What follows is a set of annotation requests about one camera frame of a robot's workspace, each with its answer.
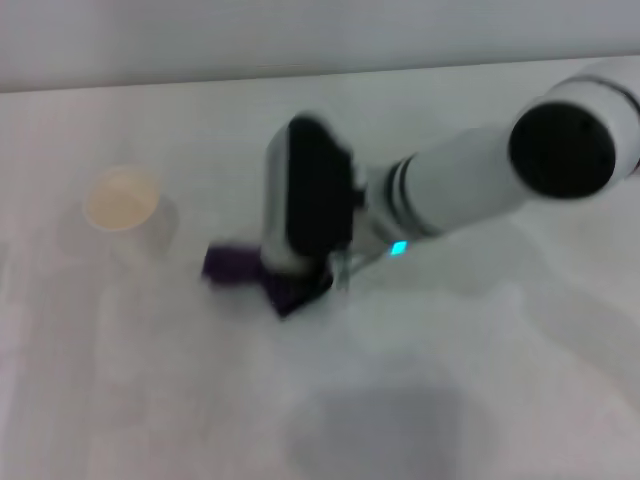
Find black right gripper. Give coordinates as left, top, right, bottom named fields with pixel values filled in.
left=285, top=112, right=370, bottom=277

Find purple rag with black trim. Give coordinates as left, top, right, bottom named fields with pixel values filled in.
left=199, top=243, right=335, bottom=319

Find white paper cup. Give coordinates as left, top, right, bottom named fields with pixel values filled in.
left=81, top=163, right=179, bottom=262

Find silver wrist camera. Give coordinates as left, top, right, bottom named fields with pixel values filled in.
left=261, top=122, right=301, bottom=277

